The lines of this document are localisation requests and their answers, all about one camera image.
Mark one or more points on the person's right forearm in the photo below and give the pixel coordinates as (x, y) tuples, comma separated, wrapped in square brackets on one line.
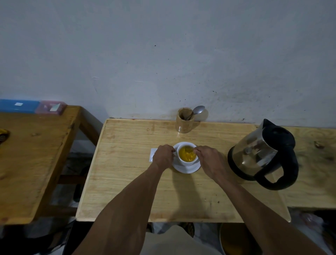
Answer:
[(262, 218)]

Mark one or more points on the person's left fingers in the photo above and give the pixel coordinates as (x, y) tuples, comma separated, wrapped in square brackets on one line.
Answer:
[(171, 150)]

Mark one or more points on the person's beige clothing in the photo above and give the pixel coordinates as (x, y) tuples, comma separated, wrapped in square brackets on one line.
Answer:
[(175, 243)]

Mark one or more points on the white cup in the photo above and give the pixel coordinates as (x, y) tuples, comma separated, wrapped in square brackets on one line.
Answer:
[(187, 160)]

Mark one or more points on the person's right fingers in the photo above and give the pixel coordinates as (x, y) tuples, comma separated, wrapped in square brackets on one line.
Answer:
[(199, 151)]

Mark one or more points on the pink box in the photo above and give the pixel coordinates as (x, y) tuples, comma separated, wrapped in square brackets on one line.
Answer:
[(49, 107)]

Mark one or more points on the person's left hand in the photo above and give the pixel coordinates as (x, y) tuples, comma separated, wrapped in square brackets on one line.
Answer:
[(162, 157)]

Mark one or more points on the person's right hand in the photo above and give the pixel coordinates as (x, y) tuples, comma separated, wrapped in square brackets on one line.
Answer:
[(212, 162)]

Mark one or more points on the white saucer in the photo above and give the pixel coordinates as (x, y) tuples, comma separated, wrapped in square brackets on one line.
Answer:
[(187, 169)]

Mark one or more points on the metal spoon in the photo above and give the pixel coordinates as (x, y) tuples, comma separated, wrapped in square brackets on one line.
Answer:
[(197, 110)]

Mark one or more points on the wooden utensil holder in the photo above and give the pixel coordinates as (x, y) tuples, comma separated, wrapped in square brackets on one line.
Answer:
[(183, 124)]

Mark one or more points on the metal pot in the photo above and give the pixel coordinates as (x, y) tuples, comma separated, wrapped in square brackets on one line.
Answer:
[(236, 240)]

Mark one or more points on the tea bag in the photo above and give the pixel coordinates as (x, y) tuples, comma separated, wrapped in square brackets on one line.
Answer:
[(188, 150)]

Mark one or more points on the dark object with yellow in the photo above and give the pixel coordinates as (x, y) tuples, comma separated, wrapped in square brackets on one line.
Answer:
[(3, 135)]

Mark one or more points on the steel and black electric kettle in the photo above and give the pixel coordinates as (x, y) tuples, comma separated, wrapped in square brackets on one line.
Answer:
[(257, 155)]

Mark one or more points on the clear plastic bag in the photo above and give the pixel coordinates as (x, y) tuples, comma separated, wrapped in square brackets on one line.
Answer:
[(309, 226)]

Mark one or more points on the white paper wrapper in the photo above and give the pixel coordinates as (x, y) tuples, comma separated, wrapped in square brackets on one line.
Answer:
[(152, 155)]

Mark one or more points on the wooden side table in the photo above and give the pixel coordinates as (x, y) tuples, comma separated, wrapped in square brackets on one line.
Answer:
[(31, 163)]

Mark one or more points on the person's left forearm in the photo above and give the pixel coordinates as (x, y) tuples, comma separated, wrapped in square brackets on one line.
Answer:
[(126, 215)]

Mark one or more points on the blue box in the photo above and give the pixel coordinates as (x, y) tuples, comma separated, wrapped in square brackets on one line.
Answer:
[(15, 106)]

